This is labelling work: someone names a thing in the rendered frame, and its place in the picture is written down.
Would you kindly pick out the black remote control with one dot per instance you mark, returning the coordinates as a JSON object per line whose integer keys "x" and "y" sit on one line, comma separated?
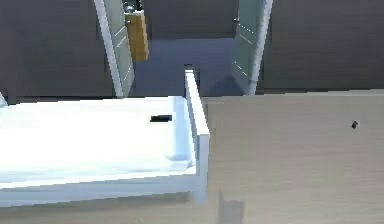
{"x": 161, "y": 118}

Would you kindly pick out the grey room door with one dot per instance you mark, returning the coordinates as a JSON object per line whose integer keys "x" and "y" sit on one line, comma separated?
{"x": 250, "y": 43}
{"x": 118, "y": 46}

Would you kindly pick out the yellow wooden cabinet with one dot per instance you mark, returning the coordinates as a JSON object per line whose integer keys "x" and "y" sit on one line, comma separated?
{"x": 137, "y": 36}

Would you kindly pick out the white bed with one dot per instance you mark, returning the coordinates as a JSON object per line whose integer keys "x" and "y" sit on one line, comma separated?
{"x": 93, "y": 146}

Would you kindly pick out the small black object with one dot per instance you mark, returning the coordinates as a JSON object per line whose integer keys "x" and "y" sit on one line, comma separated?
{"x": 355, "y": 125}

